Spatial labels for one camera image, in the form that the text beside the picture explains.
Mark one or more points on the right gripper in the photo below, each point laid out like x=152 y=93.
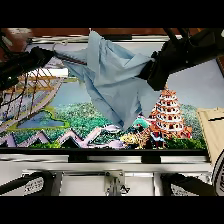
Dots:
x=157 y=70

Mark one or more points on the light blue shirt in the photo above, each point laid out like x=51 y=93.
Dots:
x=110 y=76

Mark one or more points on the brown clothes hanger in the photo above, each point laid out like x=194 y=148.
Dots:
x=74 y=60

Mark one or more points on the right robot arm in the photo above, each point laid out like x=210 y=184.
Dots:
x=196 y=50

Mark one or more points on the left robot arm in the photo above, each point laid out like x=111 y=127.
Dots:
x=20 y=63

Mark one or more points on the silver frame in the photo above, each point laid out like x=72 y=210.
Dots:
x=100 y=166

